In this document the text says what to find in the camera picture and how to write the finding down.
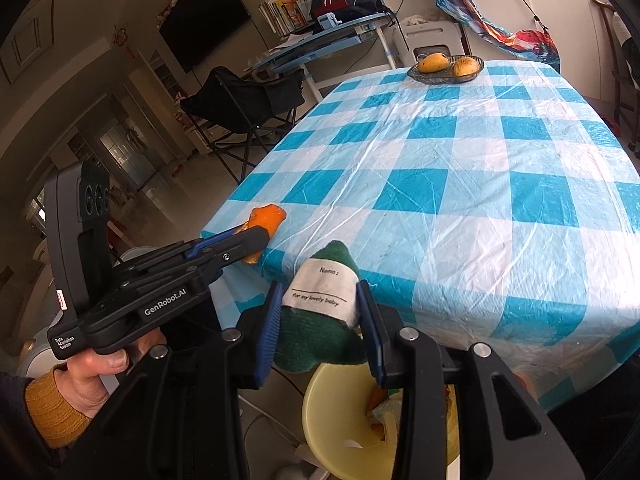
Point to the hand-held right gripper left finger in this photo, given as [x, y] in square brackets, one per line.
[267, 330]

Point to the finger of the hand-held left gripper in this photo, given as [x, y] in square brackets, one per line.
[200, 249]
[235, 252]

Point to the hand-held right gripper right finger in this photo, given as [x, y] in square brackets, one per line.
[372, 330]

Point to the small orange bread piece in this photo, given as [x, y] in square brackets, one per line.
[267, 217]

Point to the green plush toy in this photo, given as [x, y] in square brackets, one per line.
[320, 340]

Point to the yellow plastic bin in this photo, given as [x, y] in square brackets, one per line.
[325, 420]

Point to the person's left forearm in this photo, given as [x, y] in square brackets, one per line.
[45, 410]

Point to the person's left hand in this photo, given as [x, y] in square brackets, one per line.
[90, 375]

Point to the black folding chair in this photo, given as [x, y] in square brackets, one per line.
[235, 95]

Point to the blue checked tablecloth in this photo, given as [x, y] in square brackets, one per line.
[450, 185]

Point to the white papers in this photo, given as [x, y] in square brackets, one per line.
[287, 46]

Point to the blue study desk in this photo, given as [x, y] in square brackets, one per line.
[325, 42]

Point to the black television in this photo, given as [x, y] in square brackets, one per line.
[200, 20]

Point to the row of books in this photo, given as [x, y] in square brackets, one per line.
[280, 15]

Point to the light blue desk device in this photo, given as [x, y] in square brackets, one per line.
[327, 21]

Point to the person's dark clothing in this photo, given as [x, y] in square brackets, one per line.
[600, 435]

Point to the glass bowl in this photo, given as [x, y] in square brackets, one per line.
[414, 74]

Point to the yellow mango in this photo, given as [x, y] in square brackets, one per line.
[432, 63]

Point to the round brown bun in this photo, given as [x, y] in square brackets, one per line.
[465, 66]

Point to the white cloth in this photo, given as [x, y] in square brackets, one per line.
[414, 20]

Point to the colourful printed cloth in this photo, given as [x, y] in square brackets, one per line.
[500, 35]

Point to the wooden chair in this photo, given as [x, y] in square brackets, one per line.
[614, 75]

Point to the red wall ornament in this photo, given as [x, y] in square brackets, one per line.
[122, 41]

